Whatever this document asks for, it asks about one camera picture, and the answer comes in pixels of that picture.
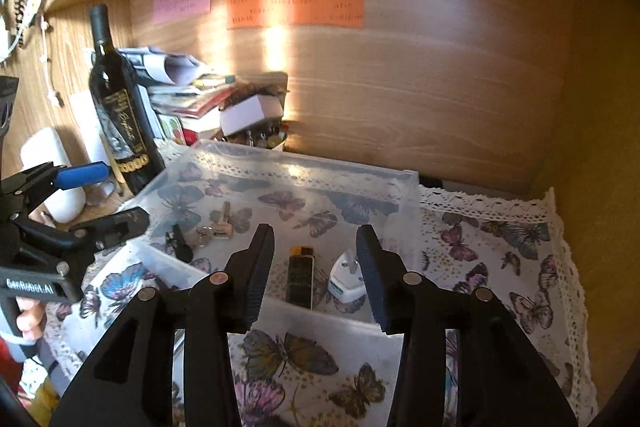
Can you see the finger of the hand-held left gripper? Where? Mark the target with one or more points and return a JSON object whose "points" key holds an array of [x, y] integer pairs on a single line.
{"points": [[82, 174], [120, 224]]}

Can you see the person's patterned clothing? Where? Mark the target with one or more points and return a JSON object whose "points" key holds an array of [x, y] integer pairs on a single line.
{"points": [[42, 382]]}

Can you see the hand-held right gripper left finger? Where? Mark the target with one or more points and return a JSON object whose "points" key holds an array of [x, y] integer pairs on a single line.
{"points": [[260, 277]]}

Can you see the black and yellow lighter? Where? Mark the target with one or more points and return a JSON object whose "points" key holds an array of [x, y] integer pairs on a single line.
{"points": [[300, 279]]}

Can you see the butterfly lace tablecloth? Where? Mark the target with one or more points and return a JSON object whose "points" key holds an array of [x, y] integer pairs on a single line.
{"points": [[500, 257]]}

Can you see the orange paper note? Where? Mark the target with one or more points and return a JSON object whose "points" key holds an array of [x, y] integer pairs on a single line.
{"points": [[295, 7]]}

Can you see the stack of books and papers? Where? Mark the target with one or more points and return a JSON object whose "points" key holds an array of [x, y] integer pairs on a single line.
{"points": [[185, 92]]}

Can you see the small white cardboard box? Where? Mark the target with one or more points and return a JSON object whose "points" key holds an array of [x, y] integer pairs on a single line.
{"points": [[250, 112]]}

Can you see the small nail polish bottle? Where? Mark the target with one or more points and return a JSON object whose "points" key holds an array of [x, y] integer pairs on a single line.
{"points": [[223, 227]]}

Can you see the white cylindrical bottle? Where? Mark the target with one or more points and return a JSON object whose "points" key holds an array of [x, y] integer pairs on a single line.
{"points": [[52, 167]]}

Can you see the white charger adapter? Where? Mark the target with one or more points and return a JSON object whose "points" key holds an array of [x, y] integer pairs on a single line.
{"points": [[345, 284]]}

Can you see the person's left hand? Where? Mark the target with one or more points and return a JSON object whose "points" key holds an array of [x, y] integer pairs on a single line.
{"points": [[30, 319]]}

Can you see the black clip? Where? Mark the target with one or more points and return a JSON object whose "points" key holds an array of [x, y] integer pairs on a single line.
{"points": [[178, 242]]}

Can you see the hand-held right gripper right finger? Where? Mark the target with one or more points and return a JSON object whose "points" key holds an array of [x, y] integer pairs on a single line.
{"points": [[372, 277]]}

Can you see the dark wine bottle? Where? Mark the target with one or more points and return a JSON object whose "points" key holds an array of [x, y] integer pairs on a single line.
{"points": [[122, 122]]}

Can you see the clear plastic container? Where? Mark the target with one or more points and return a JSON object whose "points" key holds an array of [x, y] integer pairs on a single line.
{"points": [[300, 187]]}

